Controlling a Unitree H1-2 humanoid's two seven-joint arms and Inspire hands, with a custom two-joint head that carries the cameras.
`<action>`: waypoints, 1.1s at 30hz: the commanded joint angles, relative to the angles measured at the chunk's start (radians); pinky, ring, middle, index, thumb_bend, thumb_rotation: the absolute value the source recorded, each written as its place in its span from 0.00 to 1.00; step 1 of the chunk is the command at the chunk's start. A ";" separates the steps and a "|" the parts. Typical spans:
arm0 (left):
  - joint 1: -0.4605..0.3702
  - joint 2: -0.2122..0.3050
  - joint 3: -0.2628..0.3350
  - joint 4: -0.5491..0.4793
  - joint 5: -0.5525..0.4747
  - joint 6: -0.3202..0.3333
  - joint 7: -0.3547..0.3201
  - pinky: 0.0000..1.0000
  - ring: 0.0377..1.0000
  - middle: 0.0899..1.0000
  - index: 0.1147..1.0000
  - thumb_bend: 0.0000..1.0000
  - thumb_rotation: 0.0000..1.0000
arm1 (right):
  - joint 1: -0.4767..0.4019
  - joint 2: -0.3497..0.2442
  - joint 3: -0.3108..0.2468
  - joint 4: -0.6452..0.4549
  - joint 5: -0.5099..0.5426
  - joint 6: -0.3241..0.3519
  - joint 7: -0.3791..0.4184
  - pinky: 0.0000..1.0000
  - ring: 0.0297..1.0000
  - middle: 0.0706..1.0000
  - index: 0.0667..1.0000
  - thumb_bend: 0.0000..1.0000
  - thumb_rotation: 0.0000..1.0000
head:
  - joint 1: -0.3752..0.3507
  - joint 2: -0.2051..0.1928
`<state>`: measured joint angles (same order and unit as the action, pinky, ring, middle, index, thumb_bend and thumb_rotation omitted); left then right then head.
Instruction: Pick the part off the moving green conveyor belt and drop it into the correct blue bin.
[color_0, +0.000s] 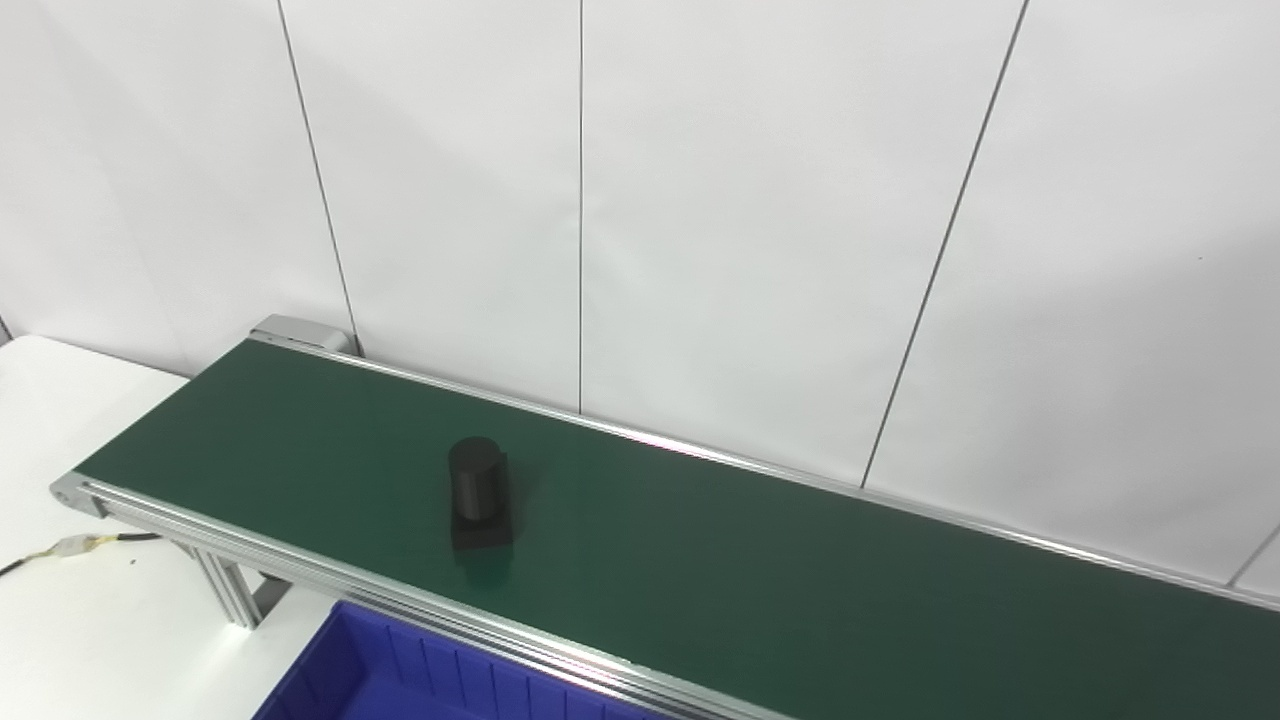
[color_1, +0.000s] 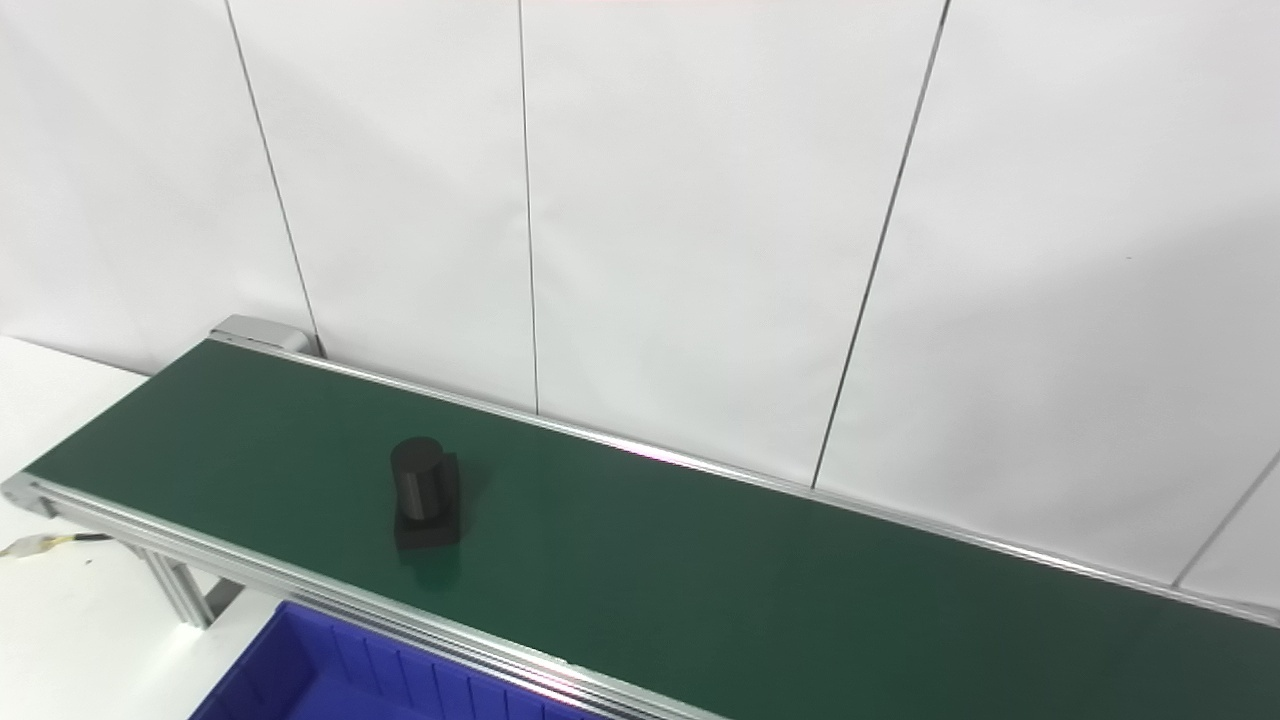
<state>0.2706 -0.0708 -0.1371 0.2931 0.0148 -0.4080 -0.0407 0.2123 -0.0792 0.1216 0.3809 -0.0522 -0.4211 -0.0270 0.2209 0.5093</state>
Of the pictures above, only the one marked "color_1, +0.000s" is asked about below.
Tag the aluminium conveyor leg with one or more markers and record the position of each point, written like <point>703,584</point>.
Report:
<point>185,585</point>

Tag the black cylinder-on-block part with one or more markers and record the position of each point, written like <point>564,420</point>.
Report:
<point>420,485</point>

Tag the grey conveyor end housing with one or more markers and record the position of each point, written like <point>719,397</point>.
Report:
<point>265,332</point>

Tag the blue plastic bin with label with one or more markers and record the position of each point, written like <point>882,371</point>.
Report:
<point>320,670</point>

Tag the green conveyor belt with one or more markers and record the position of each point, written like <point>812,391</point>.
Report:
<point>750,570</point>

